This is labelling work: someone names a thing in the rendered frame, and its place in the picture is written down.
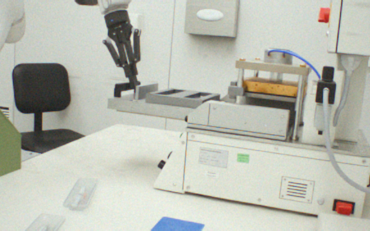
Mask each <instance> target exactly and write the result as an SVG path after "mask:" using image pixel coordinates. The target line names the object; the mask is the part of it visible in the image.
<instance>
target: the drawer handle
mask: <svg viewBox="0 0 370 231"><path fill-rule="evenodd" d="M127 90H134V93H136V88H134V89H131V87H130V83H129V82H124V83H116V84H115V88H114V97H118V98H120V97H121V92H123V91H127Z"/></svg>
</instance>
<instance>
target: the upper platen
mask: <svg viewBox="0 0 370 231"><path fill-rule="evenodd" d="M243 87H245V95H244V96H247V97H254V98H264V99H274V100H280V101H290V102H291V103H295V102H296V97H297V81H289V80H283V73H277V72H270V76H269V78H261V77H254V76H251V77H249V78H245V79H244V82H243ZM307 90H308V83H304V90H303V99H302V104H303V103H304V100H305V98H306V95H307V93H306V92H307Z"/></svg>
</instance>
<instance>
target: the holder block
mask: <svg viewBox="0 0 370 231"><path fill-rule="evenodd" d="M220 96H221V95H220V94H217V93H210V92H199V91H193V90H182V89H173V88H170V89H164V90H159V91H155V92H150V93H146V97H145V102H147V103H157V104H162V105H171V106H178V107H187V108H197V107H199V106H200V105H201V104H203V103H204V102H207V101H210V100H213V101H220Z"/></svg>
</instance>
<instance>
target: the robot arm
mask: <svg viewBox="0 0 370 231"><path fill-rule="evenodd" d="M74 1H75V3H77V4H80V5H86V6H99V7H100V10H101V14H102V15H104V16H103V17H104V19H105V24H106V27H107V29H108V33H107V35H108V36H107V38H106V39H105V40H103V43H104V44H105V45H106V46H107V49H108V51H109V53H110V55H111V57H112V59H113V61H114V63H115V64H116V67H122V68H123V70H124V73H125V77H126V78H128V80H129V83H130V87H131V89H134V88H136V86H138V85H139V84H138V80H137V75H138V71H137V67H136V64H137V63H138V62H140V61H141V55H140V40H139V37H140V34H141V29H136V28H134V27H133V25H132V24H131V23H130V17H129V15H128V11H127V10H126V9H127V8H128V5H129V3H130V2H131V1H132V0H74ZM25 28H26V18H25V7H24V0H0V51H1V50H2V48H3V47H4V43H7V44H13V43H16V42H18V41H20V40H21V39H22V38H23V36H24V32H25ZM132 32H133V33H132ZM131 34H133V48H134V53H133V50H132V46H131V41H130V36H131ZM111 39H112V40H113V41H115V45H116V47H117V49H118V54H119V56H118V54H117V52H116V50H115V48H114V46H113V45H112V41H111ZM123 46H125V49H124V47H123ZM125 51H126V53H127V57H128V61H127V57H126V54H125ZM128 62H129V64H128Z"/></svg>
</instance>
